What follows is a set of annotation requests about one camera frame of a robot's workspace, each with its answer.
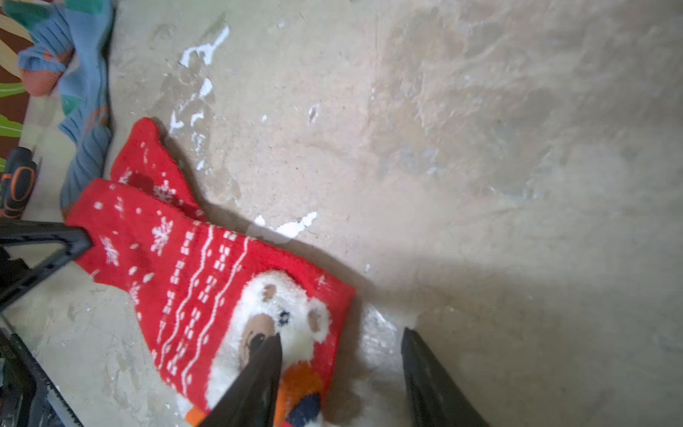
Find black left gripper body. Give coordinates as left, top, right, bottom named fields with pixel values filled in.
left=1, top=317, right=83, bottom=427

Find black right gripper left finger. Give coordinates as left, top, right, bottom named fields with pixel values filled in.
left=199, top=334, right=283, bottom=427

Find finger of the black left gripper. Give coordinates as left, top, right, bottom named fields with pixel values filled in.
left=1, top=220, right=92, bottom=310

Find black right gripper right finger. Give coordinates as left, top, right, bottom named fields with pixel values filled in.
left=401, top=328, right=489, bottom=427

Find red christmas sock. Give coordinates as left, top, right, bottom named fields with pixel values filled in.
left=110, top=117, right=206, bottom=221
left=67, top=179, right=355, bottom=426

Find orange black pliers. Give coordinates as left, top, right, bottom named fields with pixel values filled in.
left=1, top=147, right=37, bottom=220

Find blue green orange sock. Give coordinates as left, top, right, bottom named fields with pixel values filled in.
left=3, top=1, right=75, bottom=98
left=59, top=1, right=114, bottom=212

